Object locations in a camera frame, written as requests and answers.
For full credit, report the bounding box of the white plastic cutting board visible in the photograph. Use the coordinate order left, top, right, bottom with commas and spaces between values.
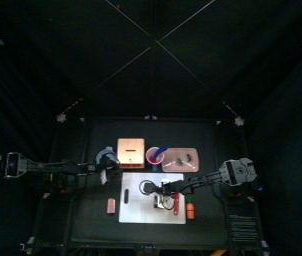
118, 172, 187, 225

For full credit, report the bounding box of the black printed label sheet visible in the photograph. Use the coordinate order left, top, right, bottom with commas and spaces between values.
227, 213, 259, 249

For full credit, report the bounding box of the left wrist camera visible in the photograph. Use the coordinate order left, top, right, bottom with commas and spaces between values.
100, 153, 116, 165

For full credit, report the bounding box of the grey bowl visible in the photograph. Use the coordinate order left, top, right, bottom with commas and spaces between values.
95, 145, 119, 165

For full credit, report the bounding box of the blue utensil handle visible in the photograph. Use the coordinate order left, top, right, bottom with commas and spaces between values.
154, 145, 170, 160

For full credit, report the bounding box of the pink rectangular plate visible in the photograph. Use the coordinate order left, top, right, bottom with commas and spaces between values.
160, 147, 201, 174

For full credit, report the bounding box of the orange toy carrot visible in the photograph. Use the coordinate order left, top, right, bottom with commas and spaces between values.
184, 194, 196, 220

